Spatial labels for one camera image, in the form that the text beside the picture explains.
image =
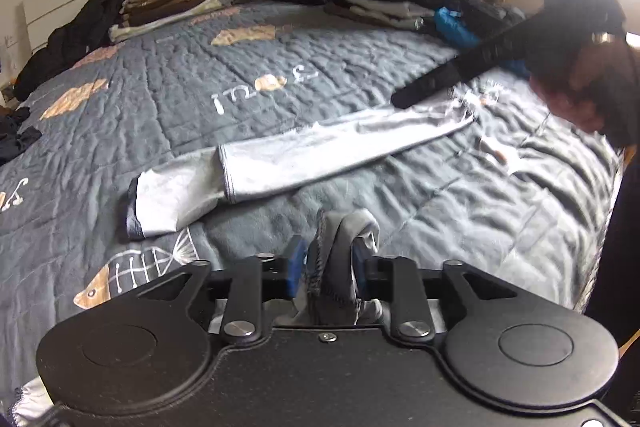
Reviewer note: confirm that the stack of brown folded clothes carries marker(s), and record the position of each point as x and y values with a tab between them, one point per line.
165	2

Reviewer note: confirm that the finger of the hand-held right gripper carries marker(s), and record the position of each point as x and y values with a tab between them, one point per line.
450	69

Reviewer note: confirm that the grey printed bedspread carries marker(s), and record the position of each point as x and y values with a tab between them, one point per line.
200	72

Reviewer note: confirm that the person's dark clothing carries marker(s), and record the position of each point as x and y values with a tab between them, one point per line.
620	257

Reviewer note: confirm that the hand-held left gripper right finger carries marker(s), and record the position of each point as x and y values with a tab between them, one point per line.
359	267

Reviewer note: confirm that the blue cloth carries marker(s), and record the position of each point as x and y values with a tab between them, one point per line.
455	29

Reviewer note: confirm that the black jacket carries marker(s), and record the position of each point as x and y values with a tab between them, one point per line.
75	37

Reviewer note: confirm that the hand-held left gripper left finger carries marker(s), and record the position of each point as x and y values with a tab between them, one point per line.
299	264

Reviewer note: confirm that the person's right hand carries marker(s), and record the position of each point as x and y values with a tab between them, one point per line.
575	102

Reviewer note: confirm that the black crumpled clothes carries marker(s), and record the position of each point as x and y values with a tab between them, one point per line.
20	142

